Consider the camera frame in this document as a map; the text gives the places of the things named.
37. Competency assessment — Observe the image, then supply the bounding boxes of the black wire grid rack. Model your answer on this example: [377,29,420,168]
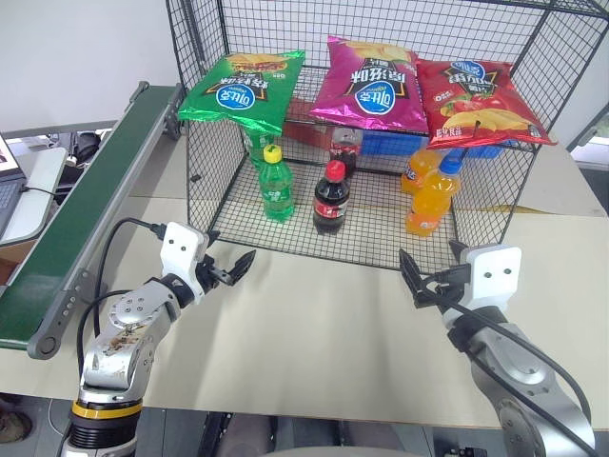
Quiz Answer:
[165,0,609,273]

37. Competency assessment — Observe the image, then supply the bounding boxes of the blue plastic crate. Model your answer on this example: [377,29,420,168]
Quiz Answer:
[360,129,506,161]

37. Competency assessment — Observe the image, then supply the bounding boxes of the cola bottle red cap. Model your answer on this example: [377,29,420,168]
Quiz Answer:
[312,160,352,236]

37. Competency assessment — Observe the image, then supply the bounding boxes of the green conveyor belt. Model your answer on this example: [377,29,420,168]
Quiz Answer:
[0,81,187,361]

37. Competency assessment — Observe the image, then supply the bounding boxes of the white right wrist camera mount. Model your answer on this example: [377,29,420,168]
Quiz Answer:
[462,244,522,311]

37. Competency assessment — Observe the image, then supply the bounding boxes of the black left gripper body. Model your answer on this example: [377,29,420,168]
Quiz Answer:
[193,254,235,299]

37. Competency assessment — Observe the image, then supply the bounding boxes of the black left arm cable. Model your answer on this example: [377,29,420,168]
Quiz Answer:
[75,217,167,382]

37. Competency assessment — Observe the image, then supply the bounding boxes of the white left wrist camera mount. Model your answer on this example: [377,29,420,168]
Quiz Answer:
[159,221,211,306]

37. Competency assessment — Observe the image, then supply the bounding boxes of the red box behind rack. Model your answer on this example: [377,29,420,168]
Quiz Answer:
[287,124,335,151]

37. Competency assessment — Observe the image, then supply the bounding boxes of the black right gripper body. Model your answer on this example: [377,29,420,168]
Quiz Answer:
[424,263,468,313]

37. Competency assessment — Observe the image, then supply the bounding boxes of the orange soda bottle blue cap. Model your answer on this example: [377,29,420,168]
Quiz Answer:
[404,159,464,238]

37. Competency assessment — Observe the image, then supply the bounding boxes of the grey laptop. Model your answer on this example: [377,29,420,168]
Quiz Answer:
[0,134,28,242]

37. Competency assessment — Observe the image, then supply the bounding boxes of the light grey side desk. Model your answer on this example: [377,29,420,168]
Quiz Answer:
[0,146,69,248]

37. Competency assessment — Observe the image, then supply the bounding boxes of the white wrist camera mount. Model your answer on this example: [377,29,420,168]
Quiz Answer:
[462,244,522,311]
[159,221,211,306]

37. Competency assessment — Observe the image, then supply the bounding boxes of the red chips bag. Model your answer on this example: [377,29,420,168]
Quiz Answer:
[415,59,559,151]

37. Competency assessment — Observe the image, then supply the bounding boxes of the green soda bottle yellow cap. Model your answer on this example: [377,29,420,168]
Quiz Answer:
[258,145,296,224]

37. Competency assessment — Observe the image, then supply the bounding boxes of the green chips bag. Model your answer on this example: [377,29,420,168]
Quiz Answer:
[176,50,306,137]

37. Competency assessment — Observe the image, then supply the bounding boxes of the magenta chips bag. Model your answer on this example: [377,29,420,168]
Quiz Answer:
[307,35,430,135]

